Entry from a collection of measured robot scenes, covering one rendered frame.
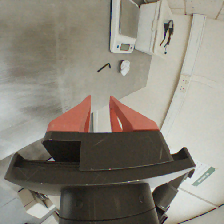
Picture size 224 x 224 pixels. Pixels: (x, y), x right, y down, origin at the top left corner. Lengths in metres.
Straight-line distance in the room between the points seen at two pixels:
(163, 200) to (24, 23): 0.54
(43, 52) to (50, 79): 0.08
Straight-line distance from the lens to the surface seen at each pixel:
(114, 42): 0.50
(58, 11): 0.38
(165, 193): 0.32
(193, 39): 1.00
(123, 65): 0.58
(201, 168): 1.50
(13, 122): 0.37
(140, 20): 0.74
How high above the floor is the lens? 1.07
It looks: 30 degrees down
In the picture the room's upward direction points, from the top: 114 degrees clockwise
